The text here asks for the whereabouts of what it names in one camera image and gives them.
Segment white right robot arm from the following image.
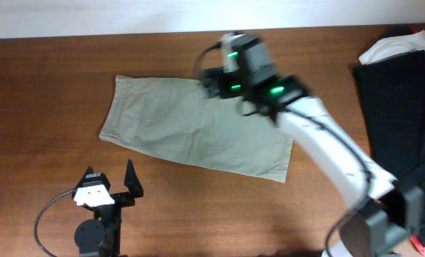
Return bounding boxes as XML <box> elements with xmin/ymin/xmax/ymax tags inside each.
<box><xmin>199</xmin><ymin>31</ymin><xmax>424</xmax><ymax>257</ymax></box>

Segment black folded garment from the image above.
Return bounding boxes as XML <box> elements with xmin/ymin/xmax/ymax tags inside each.
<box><xmin>352</xmin><ymin>51</ymin><xmax>425</xmax><ymax>246</ymax></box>

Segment white folded garment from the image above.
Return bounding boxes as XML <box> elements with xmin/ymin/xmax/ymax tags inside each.
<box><xmin>359</xmin><ymin>30</ymin><xmax>425</xmax><ymax>65</ymax></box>

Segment khaki green shorts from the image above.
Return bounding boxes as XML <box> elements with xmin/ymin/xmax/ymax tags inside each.
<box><xmin>99</xmin><ymin>76</ymin><xmax>293</xmax><ymax>183</ymax></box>

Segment red object at corner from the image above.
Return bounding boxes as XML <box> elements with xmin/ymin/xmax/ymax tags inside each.
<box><xmin>409</xmin><ymin>236</ymin><xmax>425</xmax><ymax>257</ymax></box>

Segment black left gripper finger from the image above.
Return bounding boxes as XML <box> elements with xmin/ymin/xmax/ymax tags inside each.
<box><xmin>76</xmin><ymin>166</ymin><xmax>95</xmax><ymax>189</ymax></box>
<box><xmin>124</xmin><ymin>159</ymin><xmax>144</xmax><ymax>198</ymax></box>

